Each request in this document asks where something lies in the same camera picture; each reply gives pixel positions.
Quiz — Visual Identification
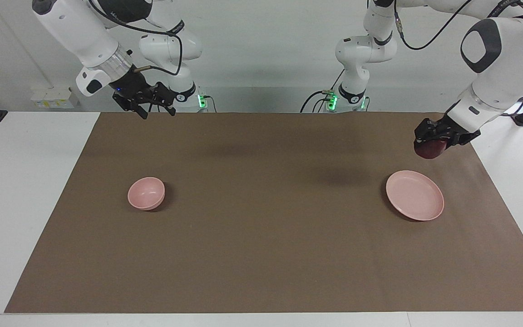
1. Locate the white wall socket box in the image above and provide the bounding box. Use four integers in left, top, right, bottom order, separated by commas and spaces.
30, 87, 80, 110

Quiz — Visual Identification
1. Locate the dark red apple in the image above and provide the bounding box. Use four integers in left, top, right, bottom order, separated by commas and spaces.
415, 139, 448, 159

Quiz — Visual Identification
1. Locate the brown table mat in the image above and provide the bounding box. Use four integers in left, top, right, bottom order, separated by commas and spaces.
4, 111, 523, 314

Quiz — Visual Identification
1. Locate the pink bowl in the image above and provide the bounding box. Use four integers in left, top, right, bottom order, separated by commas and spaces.
128, 177, 166, 211

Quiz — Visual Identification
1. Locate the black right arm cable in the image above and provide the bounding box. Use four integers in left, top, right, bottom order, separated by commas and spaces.
88, 0, 184, 76

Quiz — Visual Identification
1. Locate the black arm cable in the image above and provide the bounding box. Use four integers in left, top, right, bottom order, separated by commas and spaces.
88, 0, 184, 76
392, 0, 523, 117

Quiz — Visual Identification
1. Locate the pink plate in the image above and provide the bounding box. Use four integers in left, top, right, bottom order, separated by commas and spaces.
385, 170, 445, 222

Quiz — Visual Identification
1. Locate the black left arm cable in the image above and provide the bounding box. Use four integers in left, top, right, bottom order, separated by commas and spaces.
392, 0, 523, 117

